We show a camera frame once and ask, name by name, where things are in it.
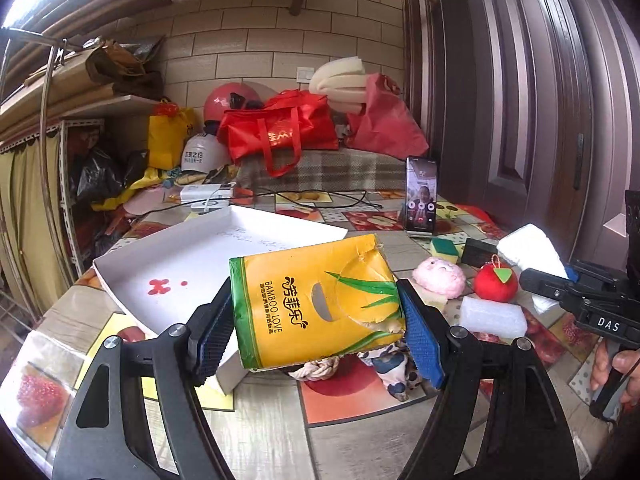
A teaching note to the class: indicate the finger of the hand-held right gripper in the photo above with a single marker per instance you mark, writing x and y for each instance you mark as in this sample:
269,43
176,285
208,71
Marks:
545,285
595,271

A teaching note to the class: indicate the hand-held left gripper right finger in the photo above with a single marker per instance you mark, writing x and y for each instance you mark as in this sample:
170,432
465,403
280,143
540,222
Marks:
423,331

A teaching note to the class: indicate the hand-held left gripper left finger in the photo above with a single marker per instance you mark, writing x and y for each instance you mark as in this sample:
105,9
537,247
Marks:
218,331

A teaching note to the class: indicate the red plush apple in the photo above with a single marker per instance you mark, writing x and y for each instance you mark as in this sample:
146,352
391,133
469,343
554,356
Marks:
495,284

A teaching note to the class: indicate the white cardboard tray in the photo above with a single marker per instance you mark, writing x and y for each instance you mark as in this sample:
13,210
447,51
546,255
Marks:
175,260

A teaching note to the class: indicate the yellow tissue packet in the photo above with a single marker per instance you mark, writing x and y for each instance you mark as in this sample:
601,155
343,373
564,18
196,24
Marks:
300,300

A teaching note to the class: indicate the person's right hand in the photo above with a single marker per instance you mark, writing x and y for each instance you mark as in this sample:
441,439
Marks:
600,362

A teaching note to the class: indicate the patterned fabric scrunchie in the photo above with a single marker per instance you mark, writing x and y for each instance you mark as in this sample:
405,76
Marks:
395,375

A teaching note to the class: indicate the pink plush pig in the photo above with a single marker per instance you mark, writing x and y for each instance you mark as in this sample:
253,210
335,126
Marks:
440,279

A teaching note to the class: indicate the white foam block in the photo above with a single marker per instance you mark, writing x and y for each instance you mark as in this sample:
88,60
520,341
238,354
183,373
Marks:
492,317

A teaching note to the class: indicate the black sponge block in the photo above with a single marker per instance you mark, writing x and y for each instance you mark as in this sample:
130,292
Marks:
479,254

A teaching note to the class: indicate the yellow green sponge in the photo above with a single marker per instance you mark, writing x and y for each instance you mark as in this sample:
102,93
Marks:
444,251

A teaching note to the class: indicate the white phone stand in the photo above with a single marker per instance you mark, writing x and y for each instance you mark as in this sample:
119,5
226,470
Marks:
421,233

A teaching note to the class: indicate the fruit print tablecloth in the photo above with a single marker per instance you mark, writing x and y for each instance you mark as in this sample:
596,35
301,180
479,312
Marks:
280,430

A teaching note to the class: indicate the smartphone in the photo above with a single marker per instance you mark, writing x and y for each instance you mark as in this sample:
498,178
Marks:
421,195

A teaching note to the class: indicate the white power bank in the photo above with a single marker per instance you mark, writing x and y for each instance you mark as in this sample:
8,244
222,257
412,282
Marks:
205,192

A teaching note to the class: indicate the pink hat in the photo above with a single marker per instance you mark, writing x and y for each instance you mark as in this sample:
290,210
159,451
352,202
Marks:
150,202

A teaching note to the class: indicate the yellow cloth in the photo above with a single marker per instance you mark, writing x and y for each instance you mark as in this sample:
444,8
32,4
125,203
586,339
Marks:
135,182

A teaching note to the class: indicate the white helmet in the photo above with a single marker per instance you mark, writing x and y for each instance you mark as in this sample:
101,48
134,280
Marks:
202,152

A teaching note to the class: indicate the plaid blanket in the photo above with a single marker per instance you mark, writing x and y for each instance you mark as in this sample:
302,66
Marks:
340,170

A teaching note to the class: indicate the black plastic bag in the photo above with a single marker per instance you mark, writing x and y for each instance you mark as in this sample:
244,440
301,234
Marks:
97,175

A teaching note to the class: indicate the brown door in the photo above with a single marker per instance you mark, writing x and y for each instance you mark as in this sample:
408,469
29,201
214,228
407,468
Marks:
525,85

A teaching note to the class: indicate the yellow gift bag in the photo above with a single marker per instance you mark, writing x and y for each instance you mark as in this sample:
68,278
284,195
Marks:
167,135

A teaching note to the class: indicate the red tote bag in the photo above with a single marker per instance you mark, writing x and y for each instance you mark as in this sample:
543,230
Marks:
280,130

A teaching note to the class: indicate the metal shelf rack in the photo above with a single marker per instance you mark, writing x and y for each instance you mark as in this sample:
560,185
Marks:
65,185

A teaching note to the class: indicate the red plastic bag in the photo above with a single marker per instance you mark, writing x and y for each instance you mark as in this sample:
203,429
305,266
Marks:
385,120

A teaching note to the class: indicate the olive curtain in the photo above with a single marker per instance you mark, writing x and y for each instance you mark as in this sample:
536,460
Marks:
25,210

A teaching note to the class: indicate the pink helmet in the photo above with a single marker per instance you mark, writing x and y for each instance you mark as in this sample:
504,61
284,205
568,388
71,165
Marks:
225,100

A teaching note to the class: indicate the curved metal tube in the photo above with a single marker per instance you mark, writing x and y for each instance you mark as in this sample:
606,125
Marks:
46,135

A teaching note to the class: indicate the white foam rolls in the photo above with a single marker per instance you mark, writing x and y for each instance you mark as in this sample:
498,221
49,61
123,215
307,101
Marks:
337,82

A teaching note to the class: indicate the brown crumpled paper bag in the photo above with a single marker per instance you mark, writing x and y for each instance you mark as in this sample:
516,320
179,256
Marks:
120,70

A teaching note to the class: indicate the wall switch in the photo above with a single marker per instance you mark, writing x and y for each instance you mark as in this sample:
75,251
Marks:
305,74

